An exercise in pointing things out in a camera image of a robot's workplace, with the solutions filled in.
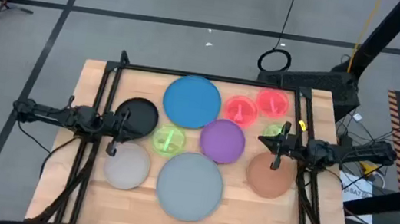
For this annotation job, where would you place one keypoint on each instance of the black perforated stand base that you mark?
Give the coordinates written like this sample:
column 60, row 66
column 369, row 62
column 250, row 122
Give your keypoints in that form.
column 312, row 82

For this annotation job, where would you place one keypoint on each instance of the purple plastic plate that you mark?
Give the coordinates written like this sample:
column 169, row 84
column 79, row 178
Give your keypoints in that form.
column 222, row 141

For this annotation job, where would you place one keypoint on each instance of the large blue plastic plate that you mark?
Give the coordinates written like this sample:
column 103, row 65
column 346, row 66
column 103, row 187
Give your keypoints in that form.
column 192, row 102

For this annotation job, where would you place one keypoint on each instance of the white paper scrap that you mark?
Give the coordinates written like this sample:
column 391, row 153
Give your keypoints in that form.
column 282, row 44
column 210, row 31
column 209, row 44

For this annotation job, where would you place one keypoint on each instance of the red transparent small plate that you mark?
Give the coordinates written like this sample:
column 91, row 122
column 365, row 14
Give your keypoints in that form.
column 280, row 103
column 233, row 108

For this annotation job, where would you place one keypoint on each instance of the black stand post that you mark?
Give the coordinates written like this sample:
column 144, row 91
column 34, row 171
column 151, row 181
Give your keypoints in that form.
column 384, row 32

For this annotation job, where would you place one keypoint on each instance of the yellow plug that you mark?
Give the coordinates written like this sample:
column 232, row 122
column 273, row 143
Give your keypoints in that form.
column 368, row 169

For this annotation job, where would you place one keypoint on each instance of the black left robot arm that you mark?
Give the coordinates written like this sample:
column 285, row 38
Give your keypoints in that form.
column 49, row 113

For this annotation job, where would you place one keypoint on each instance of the white paper sign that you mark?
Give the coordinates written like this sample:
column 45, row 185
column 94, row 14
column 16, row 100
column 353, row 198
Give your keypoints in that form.
column 358, row 187

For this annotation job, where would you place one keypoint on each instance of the brown plastic plate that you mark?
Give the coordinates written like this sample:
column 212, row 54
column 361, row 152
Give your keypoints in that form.
column 269, row 181

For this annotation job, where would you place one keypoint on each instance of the yellow tag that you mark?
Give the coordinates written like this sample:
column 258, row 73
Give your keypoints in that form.
column 302, row 125

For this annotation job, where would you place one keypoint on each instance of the black beam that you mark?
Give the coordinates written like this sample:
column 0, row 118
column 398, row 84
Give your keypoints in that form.
column 386, row 200

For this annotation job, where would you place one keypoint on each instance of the small white adapter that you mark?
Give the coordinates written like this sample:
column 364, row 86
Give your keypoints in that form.
column 357, row 117

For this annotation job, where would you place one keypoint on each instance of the green transparent small plate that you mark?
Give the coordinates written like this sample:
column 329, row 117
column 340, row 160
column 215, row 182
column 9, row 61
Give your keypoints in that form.
column 271, row 130
column 177, row 136

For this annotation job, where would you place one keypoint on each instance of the light grey plastic plate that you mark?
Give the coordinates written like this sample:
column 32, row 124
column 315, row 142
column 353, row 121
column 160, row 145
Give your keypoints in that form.
column 126, row 168

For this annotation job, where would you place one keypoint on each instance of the large grey plastic plate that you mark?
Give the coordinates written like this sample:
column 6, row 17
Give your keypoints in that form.
column 189, row 186

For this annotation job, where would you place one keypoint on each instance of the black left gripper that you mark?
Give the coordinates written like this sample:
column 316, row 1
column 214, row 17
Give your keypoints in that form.
column 118, row 132

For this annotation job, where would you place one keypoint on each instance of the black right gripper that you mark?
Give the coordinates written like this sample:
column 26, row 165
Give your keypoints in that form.
column 294, row 147

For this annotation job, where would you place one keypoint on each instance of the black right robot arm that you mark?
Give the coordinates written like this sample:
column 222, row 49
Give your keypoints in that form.
column 357, row 152

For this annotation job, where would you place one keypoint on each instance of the black tripod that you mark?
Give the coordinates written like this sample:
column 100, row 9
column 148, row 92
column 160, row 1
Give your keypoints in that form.
column 4, row 7

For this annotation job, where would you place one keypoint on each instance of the black plastic plate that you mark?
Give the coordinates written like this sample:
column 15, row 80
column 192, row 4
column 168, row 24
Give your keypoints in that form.
column 141, row 114

